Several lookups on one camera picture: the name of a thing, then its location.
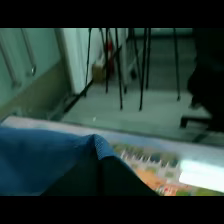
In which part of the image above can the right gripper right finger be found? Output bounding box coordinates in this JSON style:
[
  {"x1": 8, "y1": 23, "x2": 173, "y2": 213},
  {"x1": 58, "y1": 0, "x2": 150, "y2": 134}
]
[{"x1": 100, "y1": 155, "x2": 159, "y2": 197}]

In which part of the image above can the brown cardboard box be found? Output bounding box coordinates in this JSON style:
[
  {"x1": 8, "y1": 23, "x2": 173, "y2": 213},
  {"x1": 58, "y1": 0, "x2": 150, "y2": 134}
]
[{"x1": 92, "y1": 63, "x2": 106, "y2": 84}]

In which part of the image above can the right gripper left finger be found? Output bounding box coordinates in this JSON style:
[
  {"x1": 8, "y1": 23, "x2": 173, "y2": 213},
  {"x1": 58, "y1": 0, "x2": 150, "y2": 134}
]
[{"x1": 41, "y1": 148, "x2": 100, "y2": 197}]

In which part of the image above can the blue garment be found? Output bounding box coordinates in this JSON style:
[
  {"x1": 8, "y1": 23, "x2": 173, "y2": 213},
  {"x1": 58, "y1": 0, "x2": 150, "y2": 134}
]
[{"x1": 0, "y1": 126, "x2": 135, "y2": 197}]

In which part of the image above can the black chair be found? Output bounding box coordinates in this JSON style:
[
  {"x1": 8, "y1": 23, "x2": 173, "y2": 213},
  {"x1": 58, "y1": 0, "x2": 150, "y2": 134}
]
[{"x1": 179, "y1": 27, "x2": 224, "y2": 134}]

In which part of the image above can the black tripod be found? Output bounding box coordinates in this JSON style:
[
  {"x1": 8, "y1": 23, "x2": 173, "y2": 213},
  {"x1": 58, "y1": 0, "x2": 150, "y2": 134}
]
[
  {"x1": 83, "y1": 27, "x2": 124, "y2": 111},
  {"x1": 128, "y1": 27, "x2": 182, "y2": 112}
]

